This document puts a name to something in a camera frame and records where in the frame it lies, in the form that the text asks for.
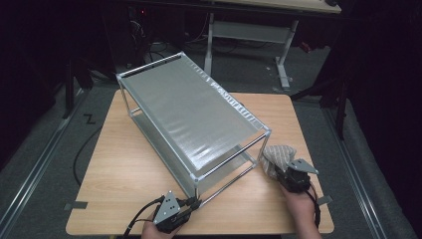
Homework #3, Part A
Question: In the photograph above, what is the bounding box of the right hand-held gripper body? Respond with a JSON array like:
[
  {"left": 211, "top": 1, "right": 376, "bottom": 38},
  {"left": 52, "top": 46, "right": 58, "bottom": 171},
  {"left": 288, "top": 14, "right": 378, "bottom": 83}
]
[{"left": 277, "top": 158, "right": 319, "bottom": 193}]

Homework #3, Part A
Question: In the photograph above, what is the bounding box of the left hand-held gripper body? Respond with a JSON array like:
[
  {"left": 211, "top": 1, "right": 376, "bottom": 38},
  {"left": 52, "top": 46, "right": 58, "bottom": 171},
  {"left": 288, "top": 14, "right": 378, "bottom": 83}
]
[{"left": 152, "top": 190, "right": 192, "bottom": 233}]

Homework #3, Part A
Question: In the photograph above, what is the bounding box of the beige striped towel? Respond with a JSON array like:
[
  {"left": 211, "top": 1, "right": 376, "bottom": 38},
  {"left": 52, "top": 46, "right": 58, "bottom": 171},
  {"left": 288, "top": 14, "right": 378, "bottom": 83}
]
[{"left": 260, "top": 144, "right": 298, "bottom": 180}]

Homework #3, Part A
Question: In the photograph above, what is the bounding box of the two-tier metal fabric rack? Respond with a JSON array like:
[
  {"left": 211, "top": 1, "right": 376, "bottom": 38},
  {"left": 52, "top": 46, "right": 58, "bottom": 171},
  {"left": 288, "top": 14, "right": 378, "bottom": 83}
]
[{"left": 115, "top": 51, "right": 273, "bottom": 207}]

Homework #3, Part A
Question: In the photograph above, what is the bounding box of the person's left hand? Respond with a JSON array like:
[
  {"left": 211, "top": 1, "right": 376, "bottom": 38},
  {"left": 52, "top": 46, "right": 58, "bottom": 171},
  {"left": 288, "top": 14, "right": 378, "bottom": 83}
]
[{"left": 140, "top": 213, "right": 183, "bottom": 239}]

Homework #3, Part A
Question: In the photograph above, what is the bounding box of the person's right hand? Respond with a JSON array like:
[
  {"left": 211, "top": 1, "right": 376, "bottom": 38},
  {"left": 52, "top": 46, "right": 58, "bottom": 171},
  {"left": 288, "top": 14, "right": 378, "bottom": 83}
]
[{"left": 281, "top": 186, "right": 322, "bottom": 239}]

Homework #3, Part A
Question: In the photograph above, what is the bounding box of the black metal stand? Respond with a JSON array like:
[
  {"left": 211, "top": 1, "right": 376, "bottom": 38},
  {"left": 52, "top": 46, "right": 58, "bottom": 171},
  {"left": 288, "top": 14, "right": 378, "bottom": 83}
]
[
  {"left": 63, "top": 59, "right": 117, "bottom": 120},
  {"left": 290, "top": 76, "right": 349, "bottom": 140}
]

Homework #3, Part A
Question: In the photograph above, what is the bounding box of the white-legged desk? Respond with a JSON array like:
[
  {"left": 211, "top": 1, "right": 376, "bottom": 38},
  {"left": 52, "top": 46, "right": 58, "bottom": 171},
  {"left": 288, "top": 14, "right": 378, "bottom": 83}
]
[{"left": 202, "top": 0, "right": 342, "bottom": 91}]

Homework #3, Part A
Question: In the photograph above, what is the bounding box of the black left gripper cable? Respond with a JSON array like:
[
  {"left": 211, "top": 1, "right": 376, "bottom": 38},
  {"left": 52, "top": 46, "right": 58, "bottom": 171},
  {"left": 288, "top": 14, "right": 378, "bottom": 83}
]
[{"left": 122, "top": 195, "right": 165, "bottom": 239}]

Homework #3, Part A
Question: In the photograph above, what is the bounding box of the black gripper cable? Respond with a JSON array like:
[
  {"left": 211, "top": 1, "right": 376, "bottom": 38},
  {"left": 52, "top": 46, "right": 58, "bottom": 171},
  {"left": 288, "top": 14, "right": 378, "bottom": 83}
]
[
  {"left": 122, "top": 195, "right": 165, "bottom": 239},
  {"left": 305, "top": 182, "right": 322, "bottom": 230}
]

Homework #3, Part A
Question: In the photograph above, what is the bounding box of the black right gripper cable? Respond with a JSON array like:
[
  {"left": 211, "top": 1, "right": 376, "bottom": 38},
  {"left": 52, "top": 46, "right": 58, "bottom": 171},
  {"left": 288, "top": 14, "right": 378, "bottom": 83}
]
[{"left": 305, "top": 182, "right": 322, "bottom": 230}]

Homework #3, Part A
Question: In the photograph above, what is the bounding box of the metal floor rail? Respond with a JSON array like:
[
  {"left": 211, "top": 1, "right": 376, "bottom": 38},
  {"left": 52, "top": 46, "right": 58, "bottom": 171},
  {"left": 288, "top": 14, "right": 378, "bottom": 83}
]
[
  {"left": 0, "top": 96, "right": 84, "bottom": 233},
  {"left": 322, "top": 108, "right": 387, "bottom": 239}
]

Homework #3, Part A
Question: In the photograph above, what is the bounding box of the black floor cable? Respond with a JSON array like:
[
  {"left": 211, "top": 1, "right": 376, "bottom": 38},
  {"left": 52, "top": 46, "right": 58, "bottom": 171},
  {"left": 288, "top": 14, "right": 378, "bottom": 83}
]
[{"left": 73, "top": 125, "right": 104, "bottom": 187}]

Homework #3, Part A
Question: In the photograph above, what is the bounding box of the bundle of black cables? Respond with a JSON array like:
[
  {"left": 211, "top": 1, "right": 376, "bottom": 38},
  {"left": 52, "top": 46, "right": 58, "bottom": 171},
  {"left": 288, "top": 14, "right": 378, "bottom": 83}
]
[{"left": 127, "top": 6, "right": 168, "bottom": 66}]

